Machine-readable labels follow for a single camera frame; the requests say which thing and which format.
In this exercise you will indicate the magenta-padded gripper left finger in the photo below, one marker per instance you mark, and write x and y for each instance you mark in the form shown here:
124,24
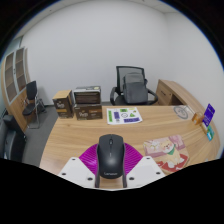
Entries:
87,161

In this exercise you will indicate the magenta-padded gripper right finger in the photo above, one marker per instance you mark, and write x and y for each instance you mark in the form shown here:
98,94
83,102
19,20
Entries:
134,159

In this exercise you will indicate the black computer mouse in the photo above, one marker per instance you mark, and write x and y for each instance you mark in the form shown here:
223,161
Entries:
110,155

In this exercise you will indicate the cartoon print mouse pad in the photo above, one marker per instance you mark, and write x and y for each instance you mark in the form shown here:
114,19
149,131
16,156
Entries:
166,151

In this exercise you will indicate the white sticker sheet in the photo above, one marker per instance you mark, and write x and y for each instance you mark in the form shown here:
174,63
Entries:
124,115

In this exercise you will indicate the tall brown coffee box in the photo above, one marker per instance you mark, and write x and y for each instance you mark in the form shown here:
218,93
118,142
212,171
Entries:
62,105

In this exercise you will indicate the black cardboard box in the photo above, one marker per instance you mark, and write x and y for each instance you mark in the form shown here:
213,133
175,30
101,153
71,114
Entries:
87,96

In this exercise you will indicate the round grey disc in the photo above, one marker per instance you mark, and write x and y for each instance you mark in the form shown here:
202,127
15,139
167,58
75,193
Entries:
182,112

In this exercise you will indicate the grey backpack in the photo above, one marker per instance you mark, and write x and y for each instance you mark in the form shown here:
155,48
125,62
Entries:
135,88

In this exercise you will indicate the small orange box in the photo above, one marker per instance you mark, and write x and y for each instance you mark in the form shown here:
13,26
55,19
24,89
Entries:
197,119

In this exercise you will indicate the wooden side cabinet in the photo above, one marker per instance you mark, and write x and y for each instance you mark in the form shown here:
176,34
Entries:
168,91

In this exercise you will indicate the black leather sofa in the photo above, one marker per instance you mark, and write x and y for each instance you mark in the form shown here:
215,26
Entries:
11,141

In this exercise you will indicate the small teal box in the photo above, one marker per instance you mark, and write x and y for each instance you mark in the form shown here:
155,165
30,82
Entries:
210,133

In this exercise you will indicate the black mesh office chair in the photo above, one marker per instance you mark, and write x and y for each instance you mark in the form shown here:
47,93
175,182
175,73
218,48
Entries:
120,75

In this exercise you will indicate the purple sign stand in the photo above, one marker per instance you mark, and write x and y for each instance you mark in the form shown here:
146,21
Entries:
209,115

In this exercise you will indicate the black metal-legged visitor chair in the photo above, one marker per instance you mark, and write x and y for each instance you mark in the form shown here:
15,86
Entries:
31,90

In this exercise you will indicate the wooden shelf unit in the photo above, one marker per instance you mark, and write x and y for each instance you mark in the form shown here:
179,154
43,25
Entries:
13,83

